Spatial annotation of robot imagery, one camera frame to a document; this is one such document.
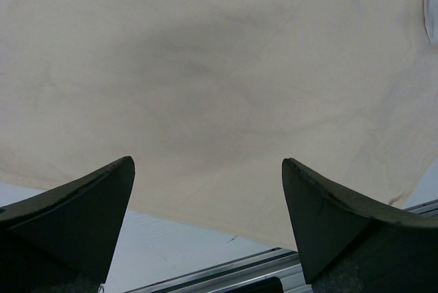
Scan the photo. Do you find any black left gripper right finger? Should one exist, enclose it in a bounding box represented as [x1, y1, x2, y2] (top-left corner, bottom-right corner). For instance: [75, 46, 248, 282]
[282, 158, 437, 292]

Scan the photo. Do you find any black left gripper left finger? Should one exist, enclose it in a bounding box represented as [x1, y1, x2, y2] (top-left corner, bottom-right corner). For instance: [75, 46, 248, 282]
[1, 156, 134, 292]

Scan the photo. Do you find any white gauze pad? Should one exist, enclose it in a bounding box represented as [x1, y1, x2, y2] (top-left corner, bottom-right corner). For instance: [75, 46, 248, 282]
[423, 0, 438, 45]

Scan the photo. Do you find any beige cloth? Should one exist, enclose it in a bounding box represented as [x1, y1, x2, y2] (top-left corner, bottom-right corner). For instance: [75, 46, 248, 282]
[1, 0, 437, 248]

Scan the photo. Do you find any aluminium rail frame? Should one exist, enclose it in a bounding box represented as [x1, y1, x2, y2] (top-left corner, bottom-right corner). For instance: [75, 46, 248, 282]
[123, 200, 438, 293]

